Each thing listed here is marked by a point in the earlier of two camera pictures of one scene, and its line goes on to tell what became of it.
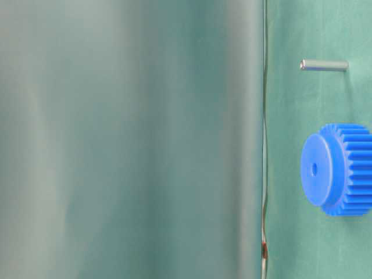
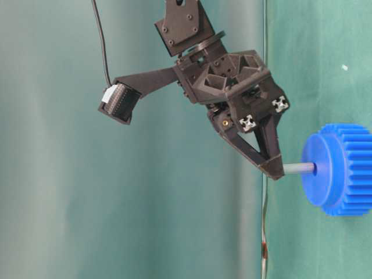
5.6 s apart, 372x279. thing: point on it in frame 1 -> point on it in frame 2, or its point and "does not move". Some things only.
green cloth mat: [301, 240] does not move
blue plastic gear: [336, 169] does not move
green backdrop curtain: [131, 139] does not move
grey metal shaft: [340, 65] -> [298, 168]
